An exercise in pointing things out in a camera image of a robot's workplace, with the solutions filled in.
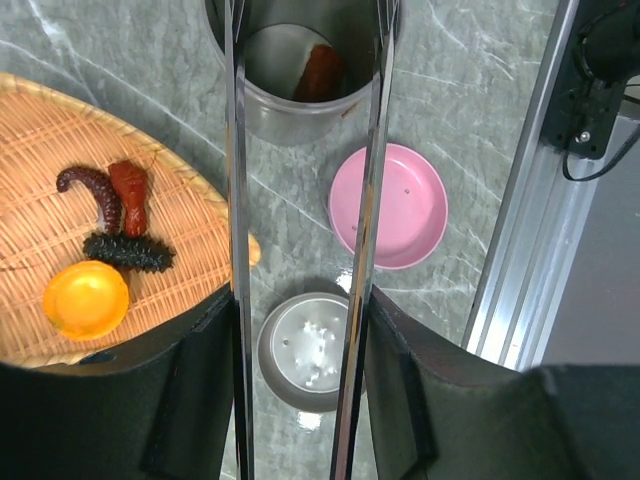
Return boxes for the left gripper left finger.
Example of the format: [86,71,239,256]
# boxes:
[1,288,233,479]

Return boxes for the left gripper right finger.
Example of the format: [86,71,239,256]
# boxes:
[365,289,639,479]

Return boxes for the metal tongs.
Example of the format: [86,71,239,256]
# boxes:
[223,1,399,479]

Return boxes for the orange egg yolk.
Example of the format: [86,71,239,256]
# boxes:
[42,261,130,342]

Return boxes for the black sea cucumber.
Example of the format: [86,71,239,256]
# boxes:
[83,233,175,273]

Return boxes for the pink round lid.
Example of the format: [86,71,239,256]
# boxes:
[328,143,448,270]

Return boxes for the dark octopus tentacle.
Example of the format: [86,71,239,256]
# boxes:
[56,165,122,235]

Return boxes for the red chicken drumstick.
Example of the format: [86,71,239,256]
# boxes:
[108,160,148,237]

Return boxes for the brown sausage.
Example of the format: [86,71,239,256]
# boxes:
[293,44,347,103]

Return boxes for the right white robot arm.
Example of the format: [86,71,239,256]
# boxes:
[577,1,639,85]

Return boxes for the grey round lid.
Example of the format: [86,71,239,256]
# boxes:
[257,292,348,413]

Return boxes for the woven bamboo tray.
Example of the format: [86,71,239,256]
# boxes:
[1,73,231,368]

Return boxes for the tall grey container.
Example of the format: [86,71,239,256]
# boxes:
[202,0,401,146]

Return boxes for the aluminium mounting rail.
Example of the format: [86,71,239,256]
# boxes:
[459,0,640,374]

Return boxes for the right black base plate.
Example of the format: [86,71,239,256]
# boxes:
[540,76,624,160]

